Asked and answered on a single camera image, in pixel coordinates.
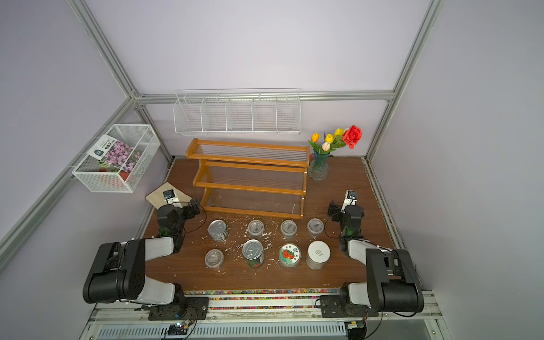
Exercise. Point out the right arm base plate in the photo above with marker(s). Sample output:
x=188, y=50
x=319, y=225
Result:
x=334, y=306

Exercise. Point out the white wire wall basket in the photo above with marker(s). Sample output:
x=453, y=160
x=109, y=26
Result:
x=237, y=111

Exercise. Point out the tomato lid round tin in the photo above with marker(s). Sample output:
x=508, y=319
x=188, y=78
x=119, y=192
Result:
x=289, y=255

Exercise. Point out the purple seed plastic jar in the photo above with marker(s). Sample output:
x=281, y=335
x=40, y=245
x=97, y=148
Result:
x=255, y=229

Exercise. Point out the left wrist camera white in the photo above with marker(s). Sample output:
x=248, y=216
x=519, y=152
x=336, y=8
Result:
x=171, y=198

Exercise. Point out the aluminium rail frame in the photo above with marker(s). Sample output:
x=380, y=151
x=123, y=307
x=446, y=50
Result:
x=265, y=314

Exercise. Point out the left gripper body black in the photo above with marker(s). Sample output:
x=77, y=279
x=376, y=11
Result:
x=188, y=214

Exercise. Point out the white wire side basket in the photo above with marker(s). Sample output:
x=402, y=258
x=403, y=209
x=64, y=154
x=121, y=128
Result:
x=98, y=180

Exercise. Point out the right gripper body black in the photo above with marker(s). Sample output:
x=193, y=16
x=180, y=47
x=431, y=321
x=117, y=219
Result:
x=338, y=215

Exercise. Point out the green red tomato can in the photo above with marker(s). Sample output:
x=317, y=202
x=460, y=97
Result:
x=253, y=252

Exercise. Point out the silver green tin can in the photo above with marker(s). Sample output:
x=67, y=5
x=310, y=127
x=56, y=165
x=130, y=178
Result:
x=218, y=230

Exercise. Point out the cream work glove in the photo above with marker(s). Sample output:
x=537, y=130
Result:
x=156, y=197

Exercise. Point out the dark seed plastic jar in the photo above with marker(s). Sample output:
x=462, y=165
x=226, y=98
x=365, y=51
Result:
x=315, y=227

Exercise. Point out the wooden three-tier shelf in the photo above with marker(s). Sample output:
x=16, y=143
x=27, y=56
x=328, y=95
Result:
x=250, y=178

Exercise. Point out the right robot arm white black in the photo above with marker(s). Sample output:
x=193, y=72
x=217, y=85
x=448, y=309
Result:
x=391, y=280

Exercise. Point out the glass vase with flowers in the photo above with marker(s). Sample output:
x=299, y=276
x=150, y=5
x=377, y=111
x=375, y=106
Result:
x=323, y=149

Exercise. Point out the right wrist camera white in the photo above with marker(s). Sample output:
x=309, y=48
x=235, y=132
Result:
x=349, y=199

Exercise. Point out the purple flower seed packet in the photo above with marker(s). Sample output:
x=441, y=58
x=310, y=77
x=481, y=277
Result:
x=114, y=155

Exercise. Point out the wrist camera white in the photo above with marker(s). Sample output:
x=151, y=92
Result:
x=349, y=199
x=171, y=198

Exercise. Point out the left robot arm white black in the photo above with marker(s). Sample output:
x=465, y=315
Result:
x=118, y=272

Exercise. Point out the white tin can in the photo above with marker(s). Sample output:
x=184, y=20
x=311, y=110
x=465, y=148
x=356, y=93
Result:
x=318, y=254

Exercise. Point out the green seed plastic jar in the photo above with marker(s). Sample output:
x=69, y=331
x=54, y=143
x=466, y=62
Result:
x=288, y=229

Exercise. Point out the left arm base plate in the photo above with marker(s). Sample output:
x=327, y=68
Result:
x=192, y=308

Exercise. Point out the red seed plastic jar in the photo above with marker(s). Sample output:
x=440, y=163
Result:
x=214, y=259

